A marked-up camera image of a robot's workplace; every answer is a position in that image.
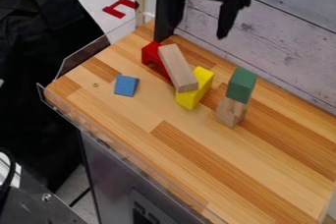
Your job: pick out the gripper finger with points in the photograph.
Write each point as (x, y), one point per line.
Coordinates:
(227, 18)

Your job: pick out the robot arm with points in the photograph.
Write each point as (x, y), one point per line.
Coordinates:
(168, 8)

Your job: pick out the green cube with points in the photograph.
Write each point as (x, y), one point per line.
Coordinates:
(241, 85)

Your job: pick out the natural wooden rectangle block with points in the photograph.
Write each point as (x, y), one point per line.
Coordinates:
(178, 67)

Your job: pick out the yellow rectangle block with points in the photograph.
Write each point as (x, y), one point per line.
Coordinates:
(195, 90)

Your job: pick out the red arch block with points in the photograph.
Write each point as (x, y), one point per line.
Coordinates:
(152, 56)

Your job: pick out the natural wooden arch block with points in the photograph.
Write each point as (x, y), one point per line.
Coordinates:
(230, 113)

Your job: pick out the blue flat block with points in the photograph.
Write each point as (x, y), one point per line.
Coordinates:
(126, 85)

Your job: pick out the black fabric cover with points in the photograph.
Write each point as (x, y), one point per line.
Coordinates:
(39, 54)

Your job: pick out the red bracket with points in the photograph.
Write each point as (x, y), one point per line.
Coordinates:
(118, 8)

